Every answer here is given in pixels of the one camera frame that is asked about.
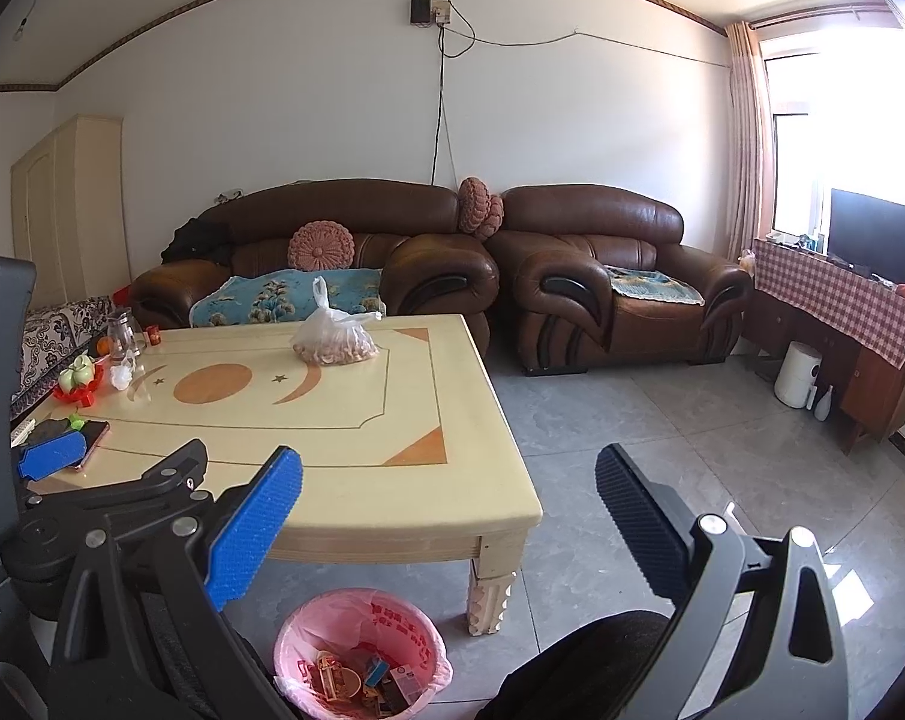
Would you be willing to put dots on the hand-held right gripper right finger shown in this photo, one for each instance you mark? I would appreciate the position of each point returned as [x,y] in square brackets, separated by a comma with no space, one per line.
[639,532]

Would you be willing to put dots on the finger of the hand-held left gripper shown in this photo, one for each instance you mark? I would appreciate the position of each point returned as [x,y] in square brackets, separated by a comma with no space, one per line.
[51,457]
[137,487]

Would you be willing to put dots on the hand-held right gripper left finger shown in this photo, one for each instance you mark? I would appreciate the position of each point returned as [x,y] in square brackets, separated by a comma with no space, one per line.
[253,525]

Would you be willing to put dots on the waste bin with pink bag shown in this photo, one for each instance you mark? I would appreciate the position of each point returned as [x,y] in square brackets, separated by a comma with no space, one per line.
[302,637]

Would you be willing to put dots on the dark patterned box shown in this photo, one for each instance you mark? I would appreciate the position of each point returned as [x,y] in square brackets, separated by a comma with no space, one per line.
[407,688]

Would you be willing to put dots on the black pouch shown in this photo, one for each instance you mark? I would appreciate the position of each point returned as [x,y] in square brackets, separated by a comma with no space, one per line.
[51,431]

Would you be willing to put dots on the white remote control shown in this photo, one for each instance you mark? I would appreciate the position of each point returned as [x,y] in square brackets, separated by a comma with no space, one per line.
[22,433]

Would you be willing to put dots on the green clip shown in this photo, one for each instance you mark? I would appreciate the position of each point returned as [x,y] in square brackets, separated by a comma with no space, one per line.
[77,421]

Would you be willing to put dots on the pink smartphone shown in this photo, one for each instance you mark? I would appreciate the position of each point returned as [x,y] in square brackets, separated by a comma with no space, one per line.
[96,439]

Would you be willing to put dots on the red fruit tray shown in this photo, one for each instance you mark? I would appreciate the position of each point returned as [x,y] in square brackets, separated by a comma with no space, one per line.
[77,396]

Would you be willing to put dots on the green apple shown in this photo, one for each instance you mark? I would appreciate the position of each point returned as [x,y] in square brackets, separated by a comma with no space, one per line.
[69,381]
[84,367]

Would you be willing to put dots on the black white patterned cloth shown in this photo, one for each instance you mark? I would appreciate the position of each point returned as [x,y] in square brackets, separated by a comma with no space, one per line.
[55,330]

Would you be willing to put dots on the beige coffee table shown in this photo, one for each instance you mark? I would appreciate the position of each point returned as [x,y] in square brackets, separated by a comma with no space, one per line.
[347,495]

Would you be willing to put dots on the small white tissue wad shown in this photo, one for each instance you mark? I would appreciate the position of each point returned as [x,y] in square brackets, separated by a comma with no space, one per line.
[120,375]

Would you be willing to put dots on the orange fruit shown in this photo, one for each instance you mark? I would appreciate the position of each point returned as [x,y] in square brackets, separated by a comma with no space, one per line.
[103,345]

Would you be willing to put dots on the glass jar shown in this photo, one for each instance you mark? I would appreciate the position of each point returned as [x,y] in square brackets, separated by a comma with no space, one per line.
[124,334]

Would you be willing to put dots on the person's leg in dark pants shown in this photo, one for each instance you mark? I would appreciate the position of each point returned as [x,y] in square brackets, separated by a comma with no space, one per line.
[572,667]

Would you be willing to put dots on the cream wardrobe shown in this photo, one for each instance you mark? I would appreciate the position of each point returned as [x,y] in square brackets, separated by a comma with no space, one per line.
[70,210]

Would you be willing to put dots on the plastic bag of peanuts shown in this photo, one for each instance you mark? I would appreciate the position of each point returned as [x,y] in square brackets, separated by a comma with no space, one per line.
[336,345]

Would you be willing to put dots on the white round appliance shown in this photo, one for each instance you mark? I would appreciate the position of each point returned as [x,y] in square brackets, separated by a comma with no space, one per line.
[795,375]

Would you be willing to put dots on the white bottle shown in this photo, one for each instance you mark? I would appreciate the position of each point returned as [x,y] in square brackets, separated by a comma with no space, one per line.
[824,403]

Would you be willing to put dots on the blue floral sofa cover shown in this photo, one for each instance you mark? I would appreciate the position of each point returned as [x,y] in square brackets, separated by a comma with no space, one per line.
[265,296]

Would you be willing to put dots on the blue armchair seat cover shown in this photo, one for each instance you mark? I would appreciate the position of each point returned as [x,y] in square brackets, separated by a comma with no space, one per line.
[654,285]

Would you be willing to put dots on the black clothing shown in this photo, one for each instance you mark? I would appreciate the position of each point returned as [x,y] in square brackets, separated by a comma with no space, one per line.
[197,240]

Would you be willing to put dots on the wooden cabinet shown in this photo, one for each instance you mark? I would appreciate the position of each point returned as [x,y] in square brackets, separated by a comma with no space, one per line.
[872,390]

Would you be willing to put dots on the round pink cushion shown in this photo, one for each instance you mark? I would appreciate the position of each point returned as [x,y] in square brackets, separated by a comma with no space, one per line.
[321,245]

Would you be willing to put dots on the brown leather armchair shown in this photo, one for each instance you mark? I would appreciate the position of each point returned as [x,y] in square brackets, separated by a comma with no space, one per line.
[632,232]

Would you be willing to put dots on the red checkered cloth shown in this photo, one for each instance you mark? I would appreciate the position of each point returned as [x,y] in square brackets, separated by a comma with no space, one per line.
[827,292]

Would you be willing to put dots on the brown leather sofa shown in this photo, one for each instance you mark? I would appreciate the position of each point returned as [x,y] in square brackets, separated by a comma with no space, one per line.
[422,270]

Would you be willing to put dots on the pink knitted cushion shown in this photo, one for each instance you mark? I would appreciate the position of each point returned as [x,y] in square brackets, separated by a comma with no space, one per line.
[493,217]
[471,202]

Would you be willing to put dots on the hanging light bulb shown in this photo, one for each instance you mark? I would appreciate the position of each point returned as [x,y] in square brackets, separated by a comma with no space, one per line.
[20,30]

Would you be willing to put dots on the black television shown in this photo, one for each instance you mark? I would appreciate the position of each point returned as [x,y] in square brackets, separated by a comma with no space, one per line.
[872,236]

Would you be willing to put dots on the window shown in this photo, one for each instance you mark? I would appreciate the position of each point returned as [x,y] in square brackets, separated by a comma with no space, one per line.
[804,157]

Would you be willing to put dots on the pink curtain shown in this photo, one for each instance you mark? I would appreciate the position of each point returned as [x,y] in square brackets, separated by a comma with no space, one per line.
[748,135]

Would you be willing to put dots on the black power adapter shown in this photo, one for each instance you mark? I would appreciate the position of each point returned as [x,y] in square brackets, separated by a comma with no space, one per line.
[421,9]

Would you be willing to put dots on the white wall socket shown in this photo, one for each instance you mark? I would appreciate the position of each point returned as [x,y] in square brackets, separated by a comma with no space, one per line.
[442,12]

